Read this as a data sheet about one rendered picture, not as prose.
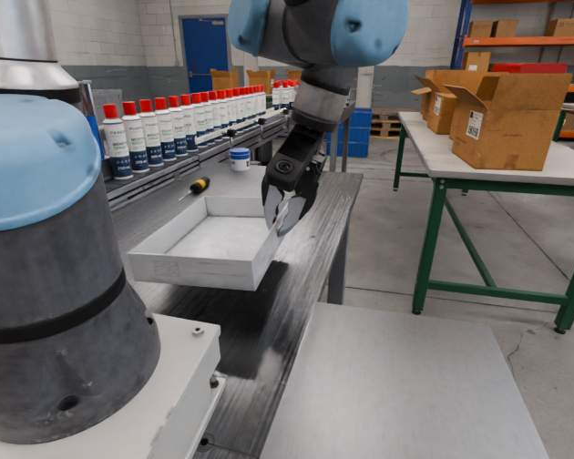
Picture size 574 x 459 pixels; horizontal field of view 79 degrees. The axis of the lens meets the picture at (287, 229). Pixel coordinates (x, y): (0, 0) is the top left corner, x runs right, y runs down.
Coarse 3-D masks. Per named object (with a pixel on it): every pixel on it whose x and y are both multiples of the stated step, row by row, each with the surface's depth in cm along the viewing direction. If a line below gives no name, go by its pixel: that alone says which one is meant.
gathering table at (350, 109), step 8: (352, 104) 264; (344, 112) 232; (352, 112) 272; (288, 120) 233; (344, 120) 285; (288, 128) 303; (336, 128) 229; (344, 128) 288; (336, 136) 231; (344, 136) 290; (336, 144) 234; (344, 144) 293; (336, 152) 239; (344, 152) 296; (344, 160) 298; (344, 168) 301
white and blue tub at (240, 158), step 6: (234, 150) 127; (240, 150) 127; (246, 150) 127; (234, 156) 126; (240, 156) 126; (246, 156) 127; (234, 162) 127; (240, 162) 127; (246, 162) 128; (234, 168) 129; (240, 168) 128; (246, 168) 129
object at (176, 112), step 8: (176, 96) 121; (176, 104) 120; (176, 112) 120; (176, 120) 121; (176, 128) 122; (184, 128) 124; (176, 136) 123; (184, 136) 125; (176, 144) 124; (184, 144) 125; (176, 152) 125; (184, 152) 126
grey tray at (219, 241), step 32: (192, 224) 72; (224, 224) 74; (256, 224) 73; (128, 256) 54; (160, 256) 52; (192, 256) 51; (224, 256) 60; (256, 256) 51; (224, 288) 52; (256, 288) 51
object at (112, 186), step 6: (192, 156) 128; (168, 162) 120; (174, 162) 120; (150, 168) 112; (156, 168) 112; (162, 168) 112; (138, 174) 106; (144, 174) 106; (150, 174) 107; (108, 180) 100; (114, 180) 100; (126, 180) 100; (132, 180) 101; (108, 186) 96; (114, 186) 96; (120, 186) 96; (108, 192) 92
